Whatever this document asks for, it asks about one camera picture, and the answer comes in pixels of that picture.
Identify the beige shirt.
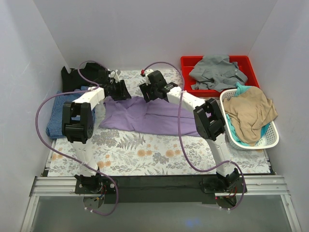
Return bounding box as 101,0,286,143
222,87,279,147

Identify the red plastic bin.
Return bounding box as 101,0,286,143
180,56,260,97

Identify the floral patterned table mat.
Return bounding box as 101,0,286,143
46,70,271,177

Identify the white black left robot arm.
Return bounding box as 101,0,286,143
62,70,131,195

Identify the purple polo shirt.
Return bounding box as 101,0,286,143
99,95,221,139

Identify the grey shirt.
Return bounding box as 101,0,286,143
189,55,248,92

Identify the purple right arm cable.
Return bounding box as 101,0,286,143
141,62,247,211

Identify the blue checked folded shirt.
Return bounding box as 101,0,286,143
46,93,82,139

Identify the teal shirt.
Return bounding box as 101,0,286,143
226,82,271,147

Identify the aluminium front rail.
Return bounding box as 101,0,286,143
21,174,301,232

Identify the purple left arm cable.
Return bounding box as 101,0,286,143
35,60,120,216

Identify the black folded shirt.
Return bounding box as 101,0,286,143
61,62,108,92

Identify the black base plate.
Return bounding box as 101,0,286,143
74,174,247,204

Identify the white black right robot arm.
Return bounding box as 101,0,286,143
140,69,241,192

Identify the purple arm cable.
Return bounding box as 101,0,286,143
35,60,120,216
141,62,247,211

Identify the white perforated laundry basket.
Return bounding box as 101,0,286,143
220,89,279,150

